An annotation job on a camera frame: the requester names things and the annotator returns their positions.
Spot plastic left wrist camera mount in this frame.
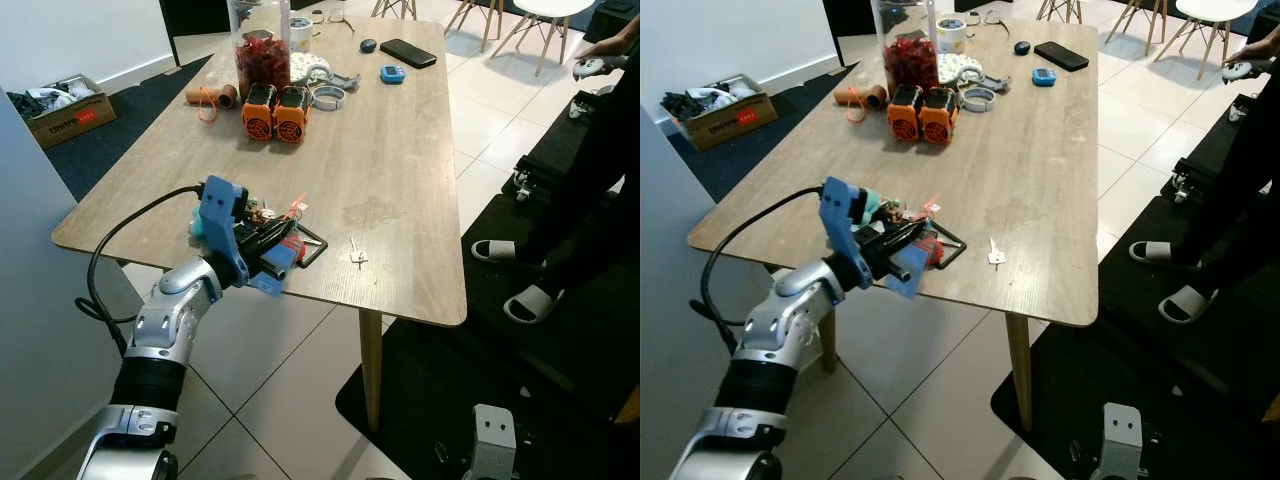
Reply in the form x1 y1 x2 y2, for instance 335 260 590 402
195 176 289 299
818 176 923 301

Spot brown cardboard box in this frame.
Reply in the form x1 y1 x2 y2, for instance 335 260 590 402
7 74 118 150
660 74 779 153

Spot white dotted cloth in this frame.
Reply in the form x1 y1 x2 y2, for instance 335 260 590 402
288 54 332 87
938 52 986 87

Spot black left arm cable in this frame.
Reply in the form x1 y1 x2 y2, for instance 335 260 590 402
75 184 206 356
690 186 826 351

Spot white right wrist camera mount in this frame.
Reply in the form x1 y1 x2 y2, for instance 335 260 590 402
470 403 518 480
1100 402 1145 480

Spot white chair with wooden legs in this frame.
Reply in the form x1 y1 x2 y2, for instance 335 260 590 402
487 0 598 78
1148 0 1263 81

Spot black rectangular wire loop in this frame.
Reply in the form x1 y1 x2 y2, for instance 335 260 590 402
293 224 329 267
930 224 967 269

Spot black smartphone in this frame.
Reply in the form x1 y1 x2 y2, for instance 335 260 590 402
1033 41 1092 73
379 38 439 70

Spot dark blue floor rug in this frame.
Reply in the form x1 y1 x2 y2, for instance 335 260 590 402
45 55 216 201
690 60 861 201

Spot black wheeled case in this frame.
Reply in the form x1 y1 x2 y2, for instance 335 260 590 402
508 150 561 206
1160 155 1211 208

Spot brown cardboard tube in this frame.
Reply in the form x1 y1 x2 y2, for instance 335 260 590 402
835 85 889 111
185 84 239 109

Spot black floor mat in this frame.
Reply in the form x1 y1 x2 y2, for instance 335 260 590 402
990 95 1280 480
335 130 641 480

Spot wooden table leg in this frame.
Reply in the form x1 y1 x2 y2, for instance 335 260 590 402
359 308 384 433
1004 312 1032 433
818 308 837 377

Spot clear jar with red sweets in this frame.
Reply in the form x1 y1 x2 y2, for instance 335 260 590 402
228 0 293 98
873 0 941 98

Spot person in black clothes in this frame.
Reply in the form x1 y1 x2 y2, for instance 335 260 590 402
1130 20 1280 326
500 15 641 326

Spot white slipper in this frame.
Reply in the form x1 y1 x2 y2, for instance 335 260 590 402
1130 240 1181 266
470 238 521 265
1158 285 1216 325
503 283 561 325

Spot key bunch with red tag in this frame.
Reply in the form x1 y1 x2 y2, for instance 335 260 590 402
885 195 943 223
250 198 309 223

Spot orange and black device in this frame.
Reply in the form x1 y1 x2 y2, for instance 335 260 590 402
918 87 959 146
886 84 923 141
272 86 311 144
241 84 277 141

